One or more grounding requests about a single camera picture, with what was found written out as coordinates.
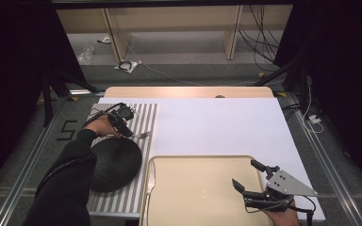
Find black metal stand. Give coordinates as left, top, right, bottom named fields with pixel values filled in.
left=254, top=51, right=311, bottom=115
left=41, top=64, right=99, bottom=127

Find thin white adapter cable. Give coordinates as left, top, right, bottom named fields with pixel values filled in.
left=301, top=84, right=325, bottom=135

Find bundle of black cables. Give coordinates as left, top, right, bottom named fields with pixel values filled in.
left=238, top=4, right=285, bottom=73

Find long white floor cable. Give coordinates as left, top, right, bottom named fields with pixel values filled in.
left=125, top=43, right=259, bottom=88

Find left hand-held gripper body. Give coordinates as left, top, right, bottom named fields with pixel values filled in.
left=107, top=103, right=137, bottom=133

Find light wooden desk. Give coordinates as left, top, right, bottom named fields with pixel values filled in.
left=56, top=4, right=294, bottom=62

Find light wooden table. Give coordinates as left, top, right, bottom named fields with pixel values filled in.
left=103, top=86, right=275, bottom=99

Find plastic bag with black cable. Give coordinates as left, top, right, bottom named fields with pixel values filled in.
left=114, top=59, right=139, bottom=74

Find beige plastic tray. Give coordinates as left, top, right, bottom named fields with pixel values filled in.
left=139, top=154, right=273, bottom=226

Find clear crumpled plastic bag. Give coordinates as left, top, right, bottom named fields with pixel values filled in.
left=76, top=45, right=95, bottom=65

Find person's right hand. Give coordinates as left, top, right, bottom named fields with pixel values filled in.
left=261, top=201, right=302, bottom=226

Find aluminium floor rail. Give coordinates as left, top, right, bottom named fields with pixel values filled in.
left=0, top=97, right=68, bottom=226
left=286, top=93, right=362, bottom=226

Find white table board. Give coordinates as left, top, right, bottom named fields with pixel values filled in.
left=88, top=97, right=326, bottom=222

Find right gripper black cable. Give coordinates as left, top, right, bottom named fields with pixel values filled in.
left=291, top=195, right=317, bottom=226

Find person's left hand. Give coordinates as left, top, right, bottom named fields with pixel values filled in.
left=84, top=115, right=123, bottom=139

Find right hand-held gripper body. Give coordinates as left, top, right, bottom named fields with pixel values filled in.
left=242, top=165, right=319, bottom=214

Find grey white striped placemat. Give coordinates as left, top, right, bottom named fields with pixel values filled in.
left=86, top=103, right=158, bottom=215

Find silver knife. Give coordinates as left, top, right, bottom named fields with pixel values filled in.
left=140, top=169, right=156, bottom=226

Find black curtain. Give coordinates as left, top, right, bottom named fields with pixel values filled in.
left=272, top=0, right=362, bottom=196
left=0, top=0, right=88, bottom=202

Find black round plate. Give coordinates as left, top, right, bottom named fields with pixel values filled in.
left=89, top=137, right=143, bottom=193

